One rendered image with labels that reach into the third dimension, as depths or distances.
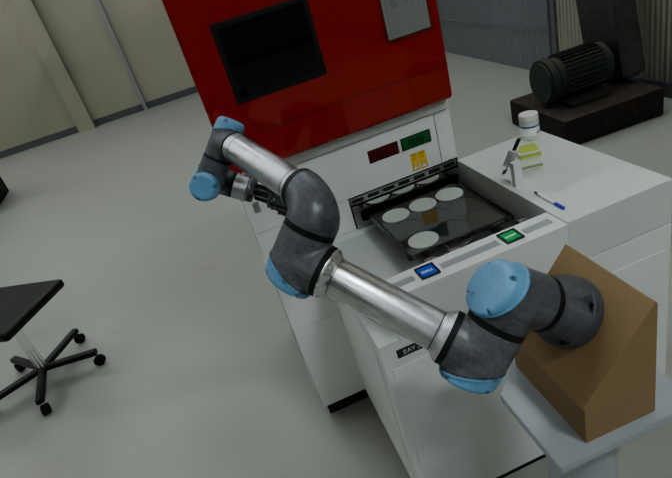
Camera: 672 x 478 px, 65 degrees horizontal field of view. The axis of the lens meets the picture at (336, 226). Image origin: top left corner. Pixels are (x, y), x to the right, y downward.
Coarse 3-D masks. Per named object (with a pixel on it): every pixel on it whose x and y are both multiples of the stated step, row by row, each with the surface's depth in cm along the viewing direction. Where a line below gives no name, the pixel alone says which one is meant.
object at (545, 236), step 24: (552, 216) 150; (480, 240) 150; (528, 240) 143; (552, 240) 146; (456, 264) 143; (480, 264) 142; (528, 264) 147; (552, 264) 149; (408, 288) 139; (432, 288) 140; (456, 288) 142
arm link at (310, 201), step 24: (216, 120) 133; (216, 144) 131; (240, 144) 126; (240, 168) 127; (264, 168) 118; (288, 168) 115; (288, 192) 111; (312, 192) 108; (288, 216) 109; (312, 216) 106; (336, 216) 109
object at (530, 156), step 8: (528, 144) 178; (536, 144) 177; (520, 152) 175; (528, 152) 173; (536, 152) 173; (520, 160) 175; (528, 160) 175; (536, 160) 175; (528, 168) 176; (536, 168) 176
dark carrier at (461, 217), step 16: (432, 192) 196; (464, 192) 189; (432, 208) 186; (448, 208) 182; (464, 208) 180; (480, 208) 177; (496, 208) 174; (384, 224) 185; (400, 224) 182; (416, 224) 179; (432, 224) 176; (448, 224) 174; (464, 224) 171; (480, 224) 168; (400, 240) 173; (448, 240) 165
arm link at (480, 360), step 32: (288, 224) 108; (288, 256) 108; (320, 256) 108; (288, 288) 109; (320, 288) 108; (352, 288) 106; (384, 288) 106; (384, 320) 106; (416, 320) 103; (448, 320) 102; (448, 352) 100; (480, 352) 99; (512, 352) 99; (480, 384) 100
